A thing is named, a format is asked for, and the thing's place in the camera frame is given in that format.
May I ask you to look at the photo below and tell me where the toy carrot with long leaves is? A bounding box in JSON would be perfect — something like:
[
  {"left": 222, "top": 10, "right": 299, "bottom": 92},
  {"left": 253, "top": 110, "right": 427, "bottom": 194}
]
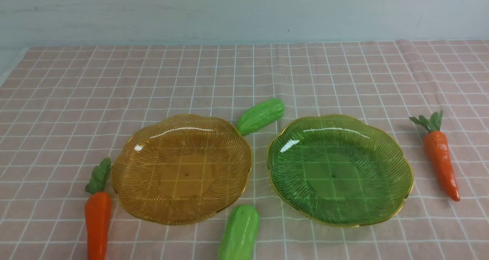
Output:
[{"left": 409, "top": 110, "right": 460, "bottom": 202}]

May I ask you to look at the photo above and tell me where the green toy cucumber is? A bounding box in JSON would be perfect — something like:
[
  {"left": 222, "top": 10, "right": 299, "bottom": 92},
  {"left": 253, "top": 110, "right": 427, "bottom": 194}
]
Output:
[
  {"left": 218, "top": 205, "right": 260, "bottom": 260},
  {"left": 236, "top": 98, "right": 286, "bottom": 136}
]

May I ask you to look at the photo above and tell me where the pink checkered tablecloth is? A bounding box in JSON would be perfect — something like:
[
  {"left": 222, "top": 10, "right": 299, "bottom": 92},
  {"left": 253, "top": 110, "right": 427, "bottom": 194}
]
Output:
[{"left": 0, "top": 40, "right": 488, "bottom": 260}]

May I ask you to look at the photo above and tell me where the green plastic plate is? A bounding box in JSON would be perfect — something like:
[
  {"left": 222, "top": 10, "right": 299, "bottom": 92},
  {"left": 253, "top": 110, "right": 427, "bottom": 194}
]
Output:
[{"left": 267, "top": 115, "right": 414, "bottom": 228}]

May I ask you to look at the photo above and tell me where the amber plastic plate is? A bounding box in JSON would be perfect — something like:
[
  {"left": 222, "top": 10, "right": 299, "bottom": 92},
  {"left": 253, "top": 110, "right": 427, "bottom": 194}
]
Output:
[{"left": 110, "top": 114, "right": 253, "bottom": 226}]

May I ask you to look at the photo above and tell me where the toy carrot with short leaves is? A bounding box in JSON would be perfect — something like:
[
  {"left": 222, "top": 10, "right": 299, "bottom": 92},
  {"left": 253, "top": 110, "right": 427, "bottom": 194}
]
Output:
[{"left": 84, "top": 157, "right": 112, "bottom": 260}]

